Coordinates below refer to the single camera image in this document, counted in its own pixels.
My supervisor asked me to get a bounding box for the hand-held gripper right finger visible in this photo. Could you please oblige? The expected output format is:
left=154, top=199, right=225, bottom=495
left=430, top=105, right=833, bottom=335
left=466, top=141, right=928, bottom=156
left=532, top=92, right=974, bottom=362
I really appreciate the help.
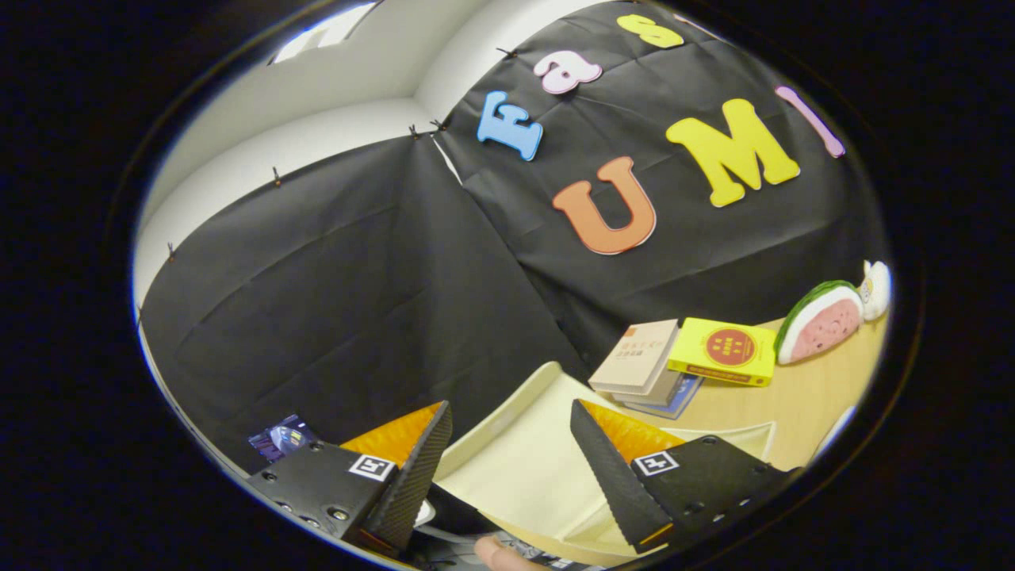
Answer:
left=569, top=399, right=802, bottom=554

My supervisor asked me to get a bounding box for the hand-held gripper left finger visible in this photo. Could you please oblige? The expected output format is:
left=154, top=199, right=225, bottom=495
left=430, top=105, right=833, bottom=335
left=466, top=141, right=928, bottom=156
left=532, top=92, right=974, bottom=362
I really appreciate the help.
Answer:
left=246, top=400, right=454, bottom=556

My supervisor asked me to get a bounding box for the cream storage box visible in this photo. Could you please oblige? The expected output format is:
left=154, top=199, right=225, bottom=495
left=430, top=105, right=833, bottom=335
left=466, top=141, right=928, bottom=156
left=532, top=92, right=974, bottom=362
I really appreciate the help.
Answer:
left=432, top=361, right=778, bottom=568

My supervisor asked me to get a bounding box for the blue book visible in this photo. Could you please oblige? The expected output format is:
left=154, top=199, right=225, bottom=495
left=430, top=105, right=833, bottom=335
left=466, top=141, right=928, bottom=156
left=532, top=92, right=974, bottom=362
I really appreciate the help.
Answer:
left=622, top=373, right=705, bottom=420

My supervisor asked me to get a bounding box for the gray book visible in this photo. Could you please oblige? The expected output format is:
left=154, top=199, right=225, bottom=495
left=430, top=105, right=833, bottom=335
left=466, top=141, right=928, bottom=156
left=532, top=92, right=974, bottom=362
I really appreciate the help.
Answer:
left=612, top=373, right=684, bottom=408

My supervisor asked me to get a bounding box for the glossy purple packet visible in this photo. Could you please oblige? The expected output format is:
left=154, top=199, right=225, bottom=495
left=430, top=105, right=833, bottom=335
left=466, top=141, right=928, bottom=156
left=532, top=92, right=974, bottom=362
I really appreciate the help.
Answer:
left=248, top=413, right=318, bottom=463

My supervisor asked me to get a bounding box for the yellow book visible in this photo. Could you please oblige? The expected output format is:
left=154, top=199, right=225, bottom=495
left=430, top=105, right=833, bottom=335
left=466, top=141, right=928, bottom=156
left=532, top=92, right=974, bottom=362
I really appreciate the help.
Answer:
left=667, top=317, right=778, bottom=388

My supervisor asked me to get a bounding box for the watermelon plush toy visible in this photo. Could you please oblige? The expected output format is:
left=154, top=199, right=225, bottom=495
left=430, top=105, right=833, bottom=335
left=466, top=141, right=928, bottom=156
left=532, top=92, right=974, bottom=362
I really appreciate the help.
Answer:
left=774, top=280, right=865, bottom=366

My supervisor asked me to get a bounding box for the white plush toy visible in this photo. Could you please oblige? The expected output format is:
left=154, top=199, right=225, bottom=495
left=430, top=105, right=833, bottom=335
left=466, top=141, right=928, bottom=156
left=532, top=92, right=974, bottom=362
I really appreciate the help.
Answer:
left=860, top=260, right=892, bottom=322

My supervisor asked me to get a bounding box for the ceiling light panel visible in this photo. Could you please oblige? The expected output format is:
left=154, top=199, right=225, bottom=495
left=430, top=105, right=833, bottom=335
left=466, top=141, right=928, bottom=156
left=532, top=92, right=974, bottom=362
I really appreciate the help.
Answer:
left=270, top=2, right=380, bottom=66

